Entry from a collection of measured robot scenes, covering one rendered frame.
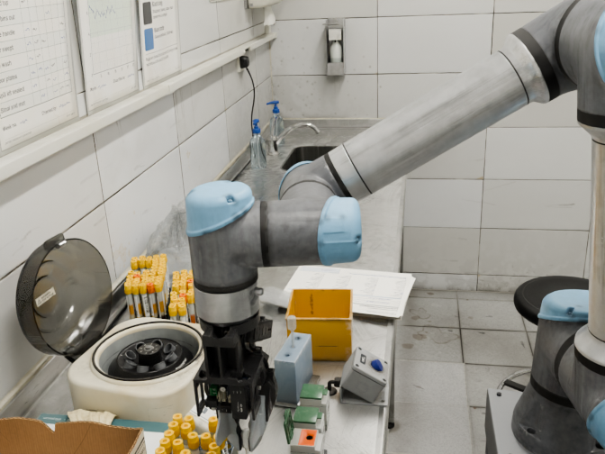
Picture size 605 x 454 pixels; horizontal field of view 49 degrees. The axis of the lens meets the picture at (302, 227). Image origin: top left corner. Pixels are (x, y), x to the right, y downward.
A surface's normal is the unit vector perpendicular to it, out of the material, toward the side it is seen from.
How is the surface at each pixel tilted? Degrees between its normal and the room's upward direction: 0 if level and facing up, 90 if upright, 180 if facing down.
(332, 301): 90
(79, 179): 90
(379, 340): 0
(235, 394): 90
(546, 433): 70
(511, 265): 90
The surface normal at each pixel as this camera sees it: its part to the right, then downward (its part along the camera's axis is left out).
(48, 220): 0.99, 0.03
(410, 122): -0.36, -0.31
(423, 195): -0.17, 0.37
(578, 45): -1.00, 0.04
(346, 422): -0.04, -0.93
